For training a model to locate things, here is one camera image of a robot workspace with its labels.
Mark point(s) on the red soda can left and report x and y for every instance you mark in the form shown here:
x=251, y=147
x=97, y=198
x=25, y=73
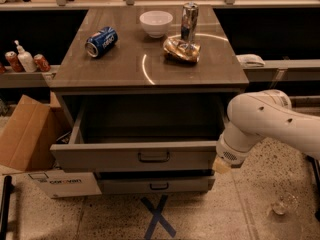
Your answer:
x=14, y=62

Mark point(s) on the white labelled box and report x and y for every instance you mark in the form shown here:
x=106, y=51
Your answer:
x=60, y=184

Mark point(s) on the black pole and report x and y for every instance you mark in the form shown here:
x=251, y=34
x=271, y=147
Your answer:
x=316, y=171
x=4, y=208

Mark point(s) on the clear glass on floor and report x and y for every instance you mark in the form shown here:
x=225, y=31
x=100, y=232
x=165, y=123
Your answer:
x=285, y=204

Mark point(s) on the grey cabinet with brown top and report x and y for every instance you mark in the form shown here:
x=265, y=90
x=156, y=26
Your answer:
x=136, y=64

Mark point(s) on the tall silver can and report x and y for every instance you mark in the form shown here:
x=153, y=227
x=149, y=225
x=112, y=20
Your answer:
x=189, y=21

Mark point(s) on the red soda can right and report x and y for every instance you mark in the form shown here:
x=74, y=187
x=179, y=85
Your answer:
x=42, y=63

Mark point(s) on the red soda can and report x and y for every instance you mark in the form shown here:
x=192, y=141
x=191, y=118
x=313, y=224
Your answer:
x=14, y=62
x=42, y=63

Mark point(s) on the white bowl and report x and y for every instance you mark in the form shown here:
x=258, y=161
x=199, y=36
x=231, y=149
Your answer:
x=156, y=23

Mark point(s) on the brown cardboard box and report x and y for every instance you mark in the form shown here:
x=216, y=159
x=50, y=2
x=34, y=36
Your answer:
x=30, y=132

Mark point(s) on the black pole left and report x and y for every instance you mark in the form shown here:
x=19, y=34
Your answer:
x=4, y=208

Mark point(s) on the crumpled gold chip bag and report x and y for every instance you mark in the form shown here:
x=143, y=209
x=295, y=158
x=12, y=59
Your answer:
x=180, y=50

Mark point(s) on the grey lower drawer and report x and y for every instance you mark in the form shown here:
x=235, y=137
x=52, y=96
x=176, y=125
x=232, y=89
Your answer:
x=156, y=182

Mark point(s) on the black pole right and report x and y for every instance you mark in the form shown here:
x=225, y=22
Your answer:
x=316, y=171

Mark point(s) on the white folded cloth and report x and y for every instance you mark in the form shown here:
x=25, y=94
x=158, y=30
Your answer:
x=250, y=60

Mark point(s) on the blue pepsi can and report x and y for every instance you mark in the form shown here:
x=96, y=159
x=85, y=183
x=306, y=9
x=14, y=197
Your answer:
x=101, y=42

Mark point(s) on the grey drawer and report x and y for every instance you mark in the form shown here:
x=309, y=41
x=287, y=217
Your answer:
x=135, y=133
x=156, y=182

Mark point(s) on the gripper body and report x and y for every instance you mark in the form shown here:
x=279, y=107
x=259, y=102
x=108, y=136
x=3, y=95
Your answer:
x=230, y=153

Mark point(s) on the grey top drawer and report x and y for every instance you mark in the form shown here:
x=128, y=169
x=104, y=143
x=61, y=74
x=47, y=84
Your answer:
x=135, y=133

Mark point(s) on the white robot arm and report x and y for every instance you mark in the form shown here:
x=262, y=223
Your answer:
x=256, y=115

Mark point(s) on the white hand sanitizer bottle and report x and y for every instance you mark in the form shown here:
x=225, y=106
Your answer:
x=25, y=58

